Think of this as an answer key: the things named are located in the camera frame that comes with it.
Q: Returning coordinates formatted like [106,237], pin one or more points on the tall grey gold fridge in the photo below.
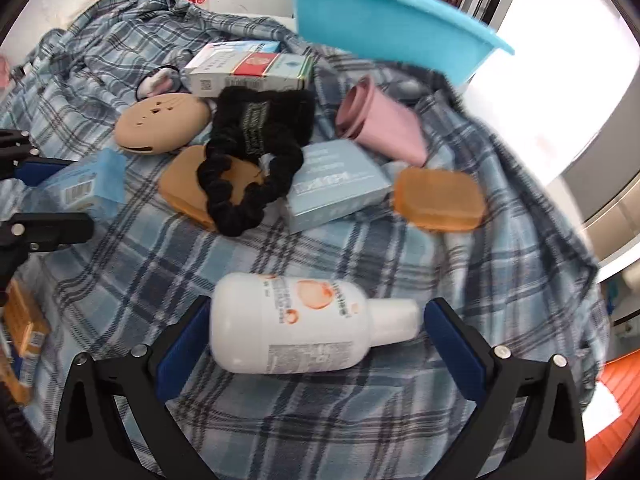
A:
[610,185]

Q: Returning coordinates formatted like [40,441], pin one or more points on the person's left forearm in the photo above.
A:
[20,440]

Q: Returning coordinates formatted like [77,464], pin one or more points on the orange and blue packet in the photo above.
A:
[25,320]

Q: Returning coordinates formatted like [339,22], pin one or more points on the white lotion bottle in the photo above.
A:
[280,325]

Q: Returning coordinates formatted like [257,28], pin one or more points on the pink cup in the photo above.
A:
[385,125]

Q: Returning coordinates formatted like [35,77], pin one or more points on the flat grey-blue box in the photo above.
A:
[335,185]

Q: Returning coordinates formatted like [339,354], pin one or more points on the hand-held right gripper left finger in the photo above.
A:
[180,355]

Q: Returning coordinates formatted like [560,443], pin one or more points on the orange chair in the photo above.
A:
[605,450]

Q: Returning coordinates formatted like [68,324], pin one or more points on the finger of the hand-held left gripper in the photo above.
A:
[35,170]
[50,230]

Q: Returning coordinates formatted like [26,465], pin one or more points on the blue plaid shirt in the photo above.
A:
[300,410]

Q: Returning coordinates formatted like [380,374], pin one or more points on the amber soap bar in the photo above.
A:
[440,200]

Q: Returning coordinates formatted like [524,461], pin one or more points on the red white green box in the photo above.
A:
[250,72]

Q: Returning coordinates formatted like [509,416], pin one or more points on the black scrunchie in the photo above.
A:
[225,210]

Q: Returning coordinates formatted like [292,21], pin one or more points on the blue plastic basin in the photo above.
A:
[375,15]

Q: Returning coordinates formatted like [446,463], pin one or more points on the tan oval pad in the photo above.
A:
[180,180]

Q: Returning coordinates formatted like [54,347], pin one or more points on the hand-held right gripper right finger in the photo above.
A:
[457,355]

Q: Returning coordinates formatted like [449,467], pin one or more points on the white and blue box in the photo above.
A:
[225,49]

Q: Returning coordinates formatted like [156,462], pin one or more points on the beige round case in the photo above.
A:
[160,120]

